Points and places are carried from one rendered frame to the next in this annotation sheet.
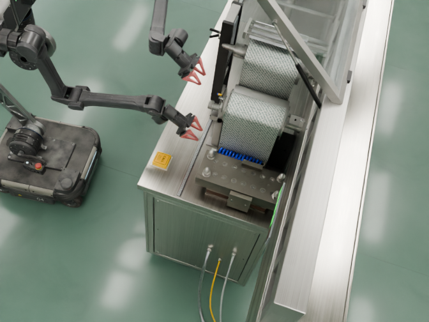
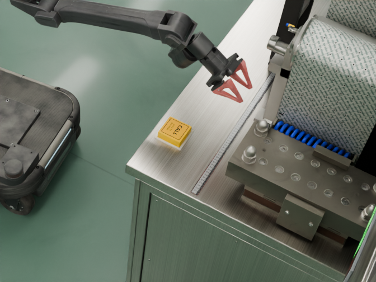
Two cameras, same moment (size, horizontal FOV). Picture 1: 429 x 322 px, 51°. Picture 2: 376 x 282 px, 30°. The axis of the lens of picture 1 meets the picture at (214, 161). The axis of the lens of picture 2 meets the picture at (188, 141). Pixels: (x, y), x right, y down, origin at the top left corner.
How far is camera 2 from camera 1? 33 cm
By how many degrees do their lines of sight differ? 9
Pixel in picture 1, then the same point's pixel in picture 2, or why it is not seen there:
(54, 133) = (10, 92)
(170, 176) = (184, 160)
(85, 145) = (55, 117)
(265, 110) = (369, 55)
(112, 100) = (108, 14)
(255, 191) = (331, 202)
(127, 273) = not seen: outside the picture
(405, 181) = not seen: outside the picture
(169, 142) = (192, 106)
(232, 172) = (294, 163)
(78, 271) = not seen: outside the picture
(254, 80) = (354, 10)
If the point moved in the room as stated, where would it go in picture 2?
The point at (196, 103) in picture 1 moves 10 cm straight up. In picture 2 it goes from (247, 54) to (253, 30)
